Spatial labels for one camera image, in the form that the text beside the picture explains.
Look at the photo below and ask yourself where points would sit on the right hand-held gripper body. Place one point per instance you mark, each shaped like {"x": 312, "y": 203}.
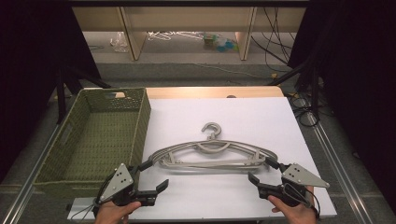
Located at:
{"x": 300, "y": 178}

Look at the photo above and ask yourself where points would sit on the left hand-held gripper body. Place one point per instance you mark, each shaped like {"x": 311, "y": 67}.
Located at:
{"x": 116, "y": 183}

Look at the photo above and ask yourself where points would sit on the green woven basket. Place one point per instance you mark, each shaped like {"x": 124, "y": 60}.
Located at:
{"x": 102, "y": 140}

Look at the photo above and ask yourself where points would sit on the person's left hand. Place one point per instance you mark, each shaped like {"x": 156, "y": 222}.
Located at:
{"x": 112, "y": 214}

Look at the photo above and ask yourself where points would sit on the person's right hand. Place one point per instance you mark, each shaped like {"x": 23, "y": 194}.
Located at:
{"x": 299, "y": 215}

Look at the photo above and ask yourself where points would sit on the black metal stand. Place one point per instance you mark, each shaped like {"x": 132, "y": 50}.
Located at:
{"x": 314, "y": 93}
{"x": 61, "y": 93}

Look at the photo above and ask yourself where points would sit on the clear plastic bag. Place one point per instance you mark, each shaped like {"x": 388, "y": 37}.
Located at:
{"x": 119, "y": 42}

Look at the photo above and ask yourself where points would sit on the colourful plastic toys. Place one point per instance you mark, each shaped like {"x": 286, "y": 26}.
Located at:
{"x": 221, "y": 43}

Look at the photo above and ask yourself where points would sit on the beige wooden shelf unit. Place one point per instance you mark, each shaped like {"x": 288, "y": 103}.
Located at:
{"x": 186, "y": 18}

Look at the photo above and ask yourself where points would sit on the aluminium rail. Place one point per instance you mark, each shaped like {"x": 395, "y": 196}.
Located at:
{"x": 28, "y": 186}
{"x": 339, "y": 168}

